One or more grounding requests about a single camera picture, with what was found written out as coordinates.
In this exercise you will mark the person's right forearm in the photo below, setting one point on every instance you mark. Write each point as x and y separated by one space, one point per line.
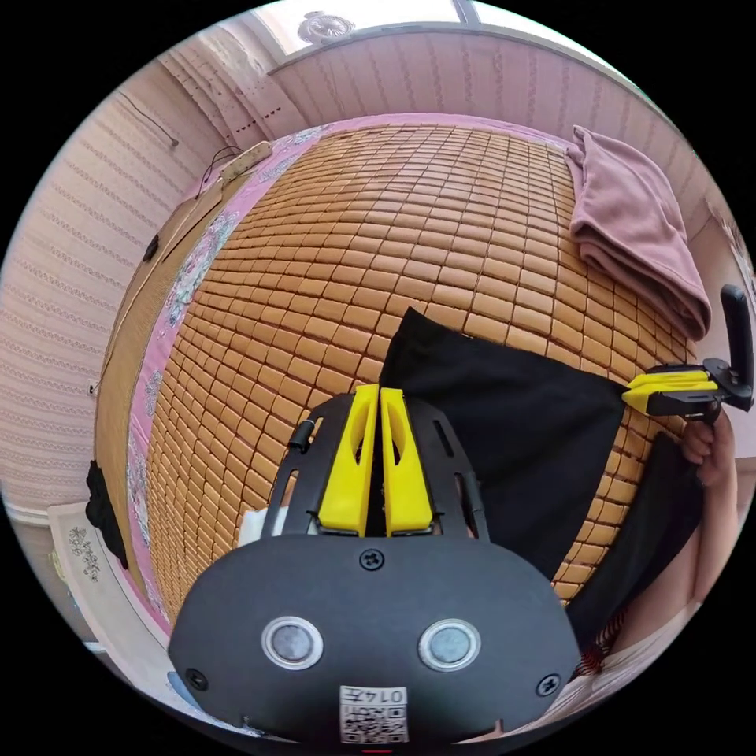
717 537

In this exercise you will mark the white power strip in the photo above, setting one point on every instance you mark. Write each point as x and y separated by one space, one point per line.
245 160

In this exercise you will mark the person's right hand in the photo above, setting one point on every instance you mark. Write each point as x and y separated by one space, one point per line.
711 455

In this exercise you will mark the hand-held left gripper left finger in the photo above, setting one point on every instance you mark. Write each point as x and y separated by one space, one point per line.
345 484

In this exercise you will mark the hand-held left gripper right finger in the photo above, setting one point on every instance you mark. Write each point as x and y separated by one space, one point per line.
407 490

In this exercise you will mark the bed with woven mat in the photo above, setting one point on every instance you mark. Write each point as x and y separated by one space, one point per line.
366 236

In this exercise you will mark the window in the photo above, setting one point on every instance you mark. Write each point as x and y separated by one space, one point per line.
384 23

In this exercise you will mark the white fan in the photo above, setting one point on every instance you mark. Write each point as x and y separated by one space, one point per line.
326 27

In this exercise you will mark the black cloth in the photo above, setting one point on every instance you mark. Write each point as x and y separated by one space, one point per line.
105 514

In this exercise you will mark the black long pants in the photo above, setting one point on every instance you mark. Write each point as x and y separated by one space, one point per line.
520 425

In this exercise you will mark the mauve pile of clothes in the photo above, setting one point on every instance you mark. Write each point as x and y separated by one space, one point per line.
638 236

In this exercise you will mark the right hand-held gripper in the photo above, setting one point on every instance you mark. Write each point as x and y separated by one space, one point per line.
685 406

